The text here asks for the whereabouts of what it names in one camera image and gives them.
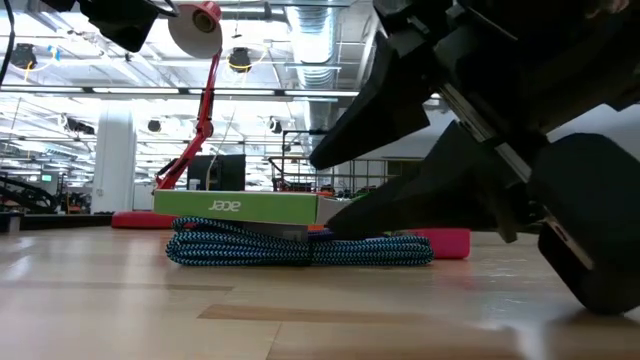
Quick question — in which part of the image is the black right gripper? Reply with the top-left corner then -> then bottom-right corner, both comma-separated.
309,0 -> 640,244

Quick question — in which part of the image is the pink case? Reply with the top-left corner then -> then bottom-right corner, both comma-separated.
399,228 -> 472,260

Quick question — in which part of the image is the green and white acer box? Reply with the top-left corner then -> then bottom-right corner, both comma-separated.
153,188 -> 354,226

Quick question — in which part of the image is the teal braided cable bundle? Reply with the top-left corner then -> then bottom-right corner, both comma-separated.
164,215 -> 435,268

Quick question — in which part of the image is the black ceiling-mounted device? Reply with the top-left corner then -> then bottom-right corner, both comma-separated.
228,46 -> 253,74

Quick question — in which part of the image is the black box-shaped computer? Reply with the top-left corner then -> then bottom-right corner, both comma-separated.
187,154 -> 247,192

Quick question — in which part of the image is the red desk lamp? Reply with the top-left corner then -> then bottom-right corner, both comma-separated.
110,0 -> 224,230

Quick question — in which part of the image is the silver ventilation duct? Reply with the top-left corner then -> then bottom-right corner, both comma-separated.
287,4 -> 346,132

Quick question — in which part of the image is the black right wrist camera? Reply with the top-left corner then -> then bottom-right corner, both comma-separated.
527,132 -> 640,316

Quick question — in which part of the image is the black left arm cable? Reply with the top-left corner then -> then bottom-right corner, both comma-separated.
0,0 -> 16,86

